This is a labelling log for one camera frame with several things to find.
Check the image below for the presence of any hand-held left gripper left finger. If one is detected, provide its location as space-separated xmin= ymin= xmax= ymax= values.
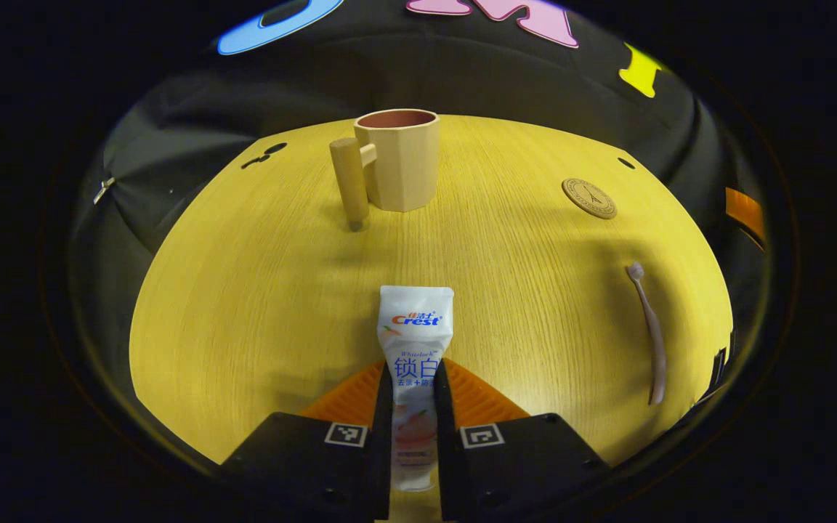
xmin=221 ymin=360 xmax=395 ymax=522

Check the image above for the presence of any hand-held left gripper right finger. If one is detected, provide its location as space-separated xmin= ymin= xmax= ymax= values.
xmin=433 ymin=358 xmax=610 ymax=522

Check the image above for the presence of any white toothpaste tube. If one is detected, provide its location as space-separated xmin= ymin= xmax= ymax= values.
xmin=377 ymin=285 xmax=456 ymax=492

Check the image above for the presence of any pale pink toothbrush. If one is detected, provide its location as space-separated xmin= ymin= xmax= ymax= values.
xmin=626 ymin=262 xmax=668 ymax=406

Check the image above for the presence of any round wooden coaster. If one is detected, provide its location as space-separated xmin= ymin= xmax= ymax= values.
xmin=562 ymin=178 xmax=618 ymax=220

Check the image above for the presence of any beige cup with wooden handle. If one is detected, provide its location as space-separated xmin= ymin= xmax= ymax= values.
xmin=329 ymin=109 xmax=440 ymax=224

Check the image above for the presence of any black desk edge clamp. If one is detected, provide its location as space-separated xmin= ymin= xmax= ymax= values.
xmin=695 ymin=331 xmax=735 ymax=408

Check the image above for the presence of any black backdrop cloth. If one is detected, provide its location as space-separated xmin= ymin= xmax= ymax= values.
xmin=66 ymin=0 xmax=772 ymax=408

